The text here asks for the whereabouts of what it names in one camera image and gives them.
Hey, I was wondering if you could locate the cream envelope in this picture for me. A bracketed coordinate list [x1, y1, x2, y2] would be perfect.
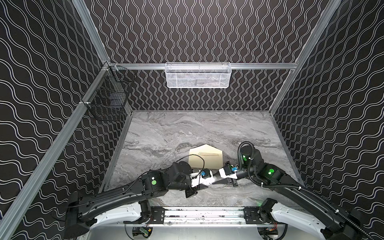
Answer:
[188, 144, 224, 170]

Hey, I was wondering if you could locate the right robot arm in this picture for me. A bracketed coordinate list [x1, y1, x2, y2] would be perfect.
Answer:
[212, 142, 369, 240]

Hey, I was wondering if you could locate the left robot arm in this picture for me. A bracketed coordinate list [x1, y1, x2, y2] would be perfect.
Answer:
[64, 161, 214, 239]

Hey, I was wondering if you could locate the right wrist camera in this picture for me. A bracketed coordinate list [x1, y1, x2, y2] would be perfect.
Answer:
[219, 165, 238, 180]

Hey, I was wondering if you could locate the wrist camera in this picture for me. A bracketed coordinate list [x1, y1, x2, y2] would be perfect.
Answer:
[219, 165, 238, 180]
[190, 169, 215, 188]

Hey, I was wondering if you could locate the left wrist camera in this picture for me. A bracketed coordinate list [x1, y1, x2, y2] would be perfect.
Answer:
[190, 169, 215, 188]

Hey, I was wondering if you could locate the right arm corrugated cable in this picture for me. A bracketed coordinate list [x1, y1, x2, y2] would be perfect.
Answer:
[236, 140, 374, 240]

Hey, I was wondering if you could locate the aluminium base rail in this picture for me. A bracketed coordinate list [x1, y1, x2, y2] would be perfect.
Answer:
[85, 205, 326, 226]

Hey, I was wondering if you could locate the white wire mesh basket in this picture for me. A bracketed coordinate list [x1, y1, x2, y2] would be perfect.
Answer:
[165, 62, 232, 89]

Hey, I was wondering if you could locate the black wire basket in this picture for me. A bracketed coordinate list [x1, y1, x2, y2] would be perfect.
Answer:
[86, 67, 127, 122]

